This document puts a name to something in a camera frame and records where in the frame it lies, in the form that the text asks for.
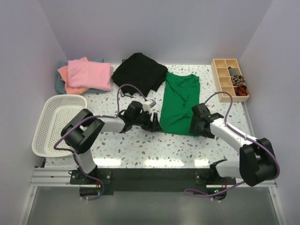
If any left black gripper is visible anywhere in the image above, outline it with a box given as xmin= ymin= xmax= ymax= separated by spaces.
xmin=132 ymin=109 xmax=162 ymax=132

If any green t shirt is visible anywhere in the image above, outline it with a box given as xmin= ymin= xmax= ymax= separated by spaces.
xmin=159 ymin=72 xmax=200 ymax=135

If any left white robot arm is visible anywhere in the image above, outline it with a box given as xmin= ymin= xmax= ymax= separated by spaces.
xmin=60 ymin=99 xmax=162 ymax=184

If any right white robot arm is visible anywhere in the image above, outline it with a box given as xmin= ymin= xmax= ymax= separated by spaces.
xmin=189 ymin=103 xmax=279 ymax=187

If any wooden compartment organizer box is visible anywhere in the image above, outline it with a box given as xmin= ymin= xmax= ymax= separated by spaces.
xmin=211 ymin=59 xmax=249 ymax=102

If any orange black sock roll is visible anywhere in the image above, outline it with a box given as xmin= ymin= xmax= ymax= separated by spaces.
xmin=234 ymin=84 xmax=249 ymax=96

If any black white patterned sock roll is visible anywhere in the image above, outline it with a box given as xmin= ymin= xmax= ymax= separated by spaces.
xmin=231 ymin=75 xmax=245 ymax=86

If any grey rolled sock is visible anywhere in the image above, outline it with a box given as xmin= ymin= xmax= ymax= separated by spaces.
xmin=228 ymin=67 xmax=240 ymax=76

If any black folded garment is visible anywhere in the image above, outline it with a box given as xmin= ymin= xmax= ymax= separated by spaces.
xmin=112 ymin=52 xmax=168 ymax=96

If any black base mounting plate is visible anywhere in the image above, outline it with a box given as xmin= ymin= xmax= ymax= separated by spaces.
xmin=70 ymin=164 xmax=236 ymax=196

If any pink folded t shirt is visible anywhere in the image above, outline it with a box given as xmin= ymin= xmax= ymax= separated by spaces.
xmin=67 ymin=60 xmax=113 ymax=91

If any white perforated laundry basket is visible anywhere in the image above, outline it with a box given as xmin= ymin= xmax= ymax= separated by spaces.
xmin=31 ymin=94 xmax=87 ymax=158

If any salmon folded t shirt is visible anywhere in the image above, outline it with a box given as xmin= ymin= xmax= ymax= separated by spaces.
xmin=55 ymin=61 xmax=89 ymax=95

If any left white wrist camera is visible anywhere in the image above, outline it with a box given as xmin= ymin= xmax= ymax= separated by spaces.
xmin=142 ymin=99 xmax=157 ymax=111

